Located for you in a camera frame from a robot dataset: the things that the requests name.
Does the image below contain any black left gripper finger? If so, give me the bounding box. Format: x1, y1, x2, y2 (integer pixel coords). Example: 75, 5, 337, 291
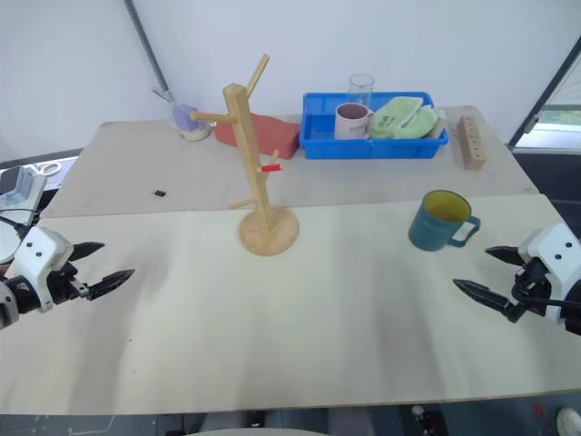
84, 269, 136, 302
68, 242, 106, 263

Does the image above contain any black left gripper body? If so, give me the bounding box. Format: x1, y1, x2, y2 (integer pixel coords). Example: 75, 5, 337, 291
44, 259, 91, 306

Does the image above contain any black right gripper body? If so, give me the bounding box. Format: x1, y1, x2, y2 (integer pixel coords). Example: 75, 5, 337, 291
506, 257, 553, 324

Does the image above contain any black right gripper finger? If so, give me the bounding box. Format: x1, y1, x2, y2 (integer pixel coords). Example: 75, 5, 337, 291
452, 278, 517, 315
484, 245, 526, 270

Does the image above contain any clear glass with purple cloth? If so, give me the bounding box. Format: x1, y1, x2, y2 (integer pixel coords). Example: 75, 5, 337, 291
152, 86, 214, 143

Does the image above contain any wooden mug tree stand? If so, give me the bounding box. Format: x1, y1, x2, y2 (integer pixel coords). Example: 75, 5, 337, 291
190, 53, 300, 258

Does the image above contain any white round plate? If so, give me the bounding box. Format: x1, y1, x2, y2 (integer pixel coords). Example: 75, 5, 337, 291
0, 222, 24, 265

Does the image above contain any teal mug yellow inside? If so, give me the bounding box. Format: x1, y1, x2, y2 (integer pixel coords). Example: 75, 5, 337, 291
407, 189, 481, 253

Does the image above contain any wooden block with holes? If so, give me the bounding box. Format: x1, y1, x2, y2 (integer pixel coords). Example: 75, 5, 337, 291
450, 115, 489, 172

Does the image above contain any white shoe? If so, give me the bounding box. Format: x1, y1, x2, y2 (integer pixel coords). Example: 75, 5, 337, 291
556, 407, 581, 436

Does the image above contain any green cloth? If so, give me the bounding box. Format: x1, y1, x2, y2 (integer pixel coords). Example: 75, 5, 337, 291
370, 96, 439, 140

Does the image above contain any blue plastic bin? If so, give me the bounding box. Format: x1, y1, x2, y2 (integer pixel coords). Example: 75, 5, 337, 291
301, 92, 450, 161

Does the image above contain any pink mug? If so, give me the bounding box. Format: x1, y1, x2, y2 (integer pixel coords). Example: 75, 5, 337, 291
334, 102, 377, 141

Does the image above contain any grey flexible metal conduit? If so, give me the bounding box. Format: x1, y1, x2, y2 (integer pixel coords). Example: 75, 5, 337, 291
123, 0, 172, 99

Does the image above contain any red flat block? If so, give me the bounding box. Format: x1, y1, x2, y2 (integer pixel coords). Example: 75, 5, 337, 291
213, 113, 301, 160

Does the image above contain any clear glass beaker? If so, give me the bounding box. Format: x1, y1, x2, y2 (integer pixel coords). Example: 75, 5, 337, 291
348, 74, 376, 110

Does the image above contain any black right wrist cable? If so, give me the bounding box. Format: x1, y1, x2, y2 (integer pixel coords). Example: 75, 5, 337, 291
512, 292, 569, 307

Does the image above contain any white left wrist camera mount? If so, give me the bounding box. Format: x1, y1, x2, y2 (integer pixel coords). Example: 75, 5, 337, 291
7, 225, 74, 314

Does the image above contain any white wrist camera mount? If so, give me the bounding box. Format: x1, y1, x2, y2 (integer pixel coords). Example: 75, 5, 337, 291
7, 225, 74, 314
517, 223, 581, 324

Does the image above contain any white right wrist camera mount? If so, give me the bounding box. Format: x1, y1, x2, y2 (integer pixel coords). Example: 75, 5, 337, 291
517, 223, 581, 324

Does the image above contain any black slanted frame pole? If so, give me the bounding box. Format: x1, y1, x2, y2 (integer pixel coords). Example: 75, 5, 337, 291
507, 43, 581, 148

